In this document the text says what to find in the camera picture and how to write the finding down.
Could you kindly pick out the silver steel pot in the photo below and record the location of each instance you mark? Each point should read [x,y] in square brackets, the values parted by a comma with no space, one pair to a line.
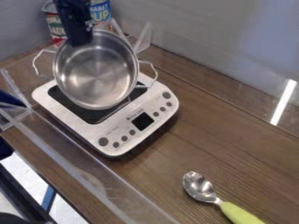
[99,73]

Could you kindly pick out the tomato sauce can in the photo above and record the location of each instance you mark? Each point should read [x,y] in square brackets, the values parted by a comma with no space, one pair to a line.
[54,21]

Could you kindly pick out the white and black stove top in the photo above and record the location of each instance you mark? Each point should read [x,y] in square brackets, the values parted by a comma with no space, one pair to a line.
[114,132]

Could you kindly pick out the clear acrylic corner bracket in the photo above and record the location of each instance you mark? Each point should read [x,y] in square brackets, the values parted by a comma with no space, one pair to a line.
[141,43]

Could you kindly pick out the clear acrylic left bracket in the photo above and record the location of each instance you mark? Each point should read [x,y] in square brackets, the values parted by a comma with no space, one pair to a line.
[15,108]

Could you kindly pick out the black and blue stand frame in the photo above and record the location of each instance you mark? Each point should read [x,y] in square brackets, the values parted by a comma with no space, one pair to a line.
[32,212]

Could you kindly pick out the spoon with green handle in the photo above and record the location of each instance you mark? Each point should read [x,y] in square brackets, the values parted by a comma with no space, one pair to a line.
[201,190]

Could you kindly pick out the blue cloth object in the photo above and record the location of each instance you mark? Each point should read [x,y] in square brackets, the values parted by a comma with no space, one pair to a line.
[8,100]

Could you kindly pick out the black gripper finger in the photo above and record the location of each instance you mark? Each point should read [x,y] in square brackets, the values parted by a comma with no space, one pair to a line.
[77,20]

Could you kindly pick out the alphabet soup can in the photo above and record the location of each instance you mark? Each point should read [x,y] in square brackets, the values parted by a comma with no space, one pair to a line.
[101,13]

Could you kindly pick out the clear acrylic front barrier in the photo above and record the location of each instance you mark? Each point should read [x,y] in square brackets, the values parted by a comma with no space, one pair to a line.
[99,194]

